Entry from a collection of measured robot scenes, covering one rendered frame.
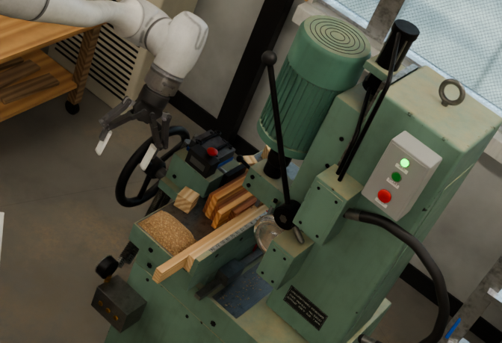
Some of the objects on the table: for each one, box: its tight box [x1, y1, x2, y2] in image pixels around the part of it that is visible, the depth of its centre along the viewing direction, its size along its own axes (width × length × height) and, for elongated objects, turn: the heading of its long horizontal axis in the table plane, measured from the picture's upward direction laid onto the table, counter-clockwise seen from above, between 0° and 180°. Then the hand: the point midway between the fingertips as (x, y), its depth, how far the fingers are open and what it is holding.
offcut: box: [173, 186, 200, 214], centre depth 222 cm, size 4×4×4 cm
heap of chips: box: [137, 210, 197, 256], centre depth 212 cm, size 9×14×4 cm, turn 29°
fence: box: [189, 212, 273, 276], centre depth 226 cm, size 60×2×6 cm, turn 119°
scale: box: [208, 209, 273, 253], centre depth 224 cm, size 50×1×1 cm, turn 119°
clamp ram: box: [217, 164, 247, 189], centre depth 230 cm, size 9×8×9 cm
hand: (122, 157), depth 221 cm, fingers open, 13 cm apart
